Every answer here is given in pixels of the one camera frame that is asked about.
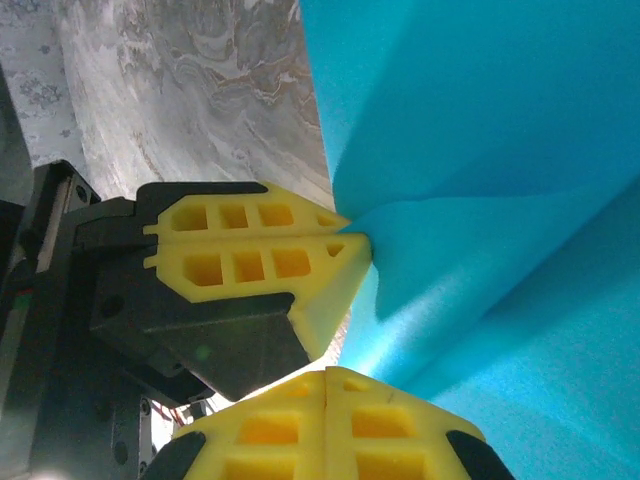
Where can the cyan paper sheet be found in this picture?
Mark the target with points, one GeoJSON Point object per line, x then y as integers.
{"type": "Point", "coordinates": [475, 100]}

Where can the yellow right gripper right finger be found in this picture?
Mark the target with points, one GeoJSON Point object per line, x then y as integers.
{"type": "Point", "coordinates": [340, 440]}

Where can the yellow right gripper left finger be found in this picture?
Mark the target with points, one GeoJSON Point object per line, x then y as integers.
{"type": "Point", "coordinates": [310, 440]}

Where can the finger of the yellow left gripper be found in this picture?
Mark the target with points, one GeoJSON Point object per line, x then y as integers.
{"type": "Point", "coordinates": [330, 285]}
{"type": "Point", "coordinates": [250, 200]}

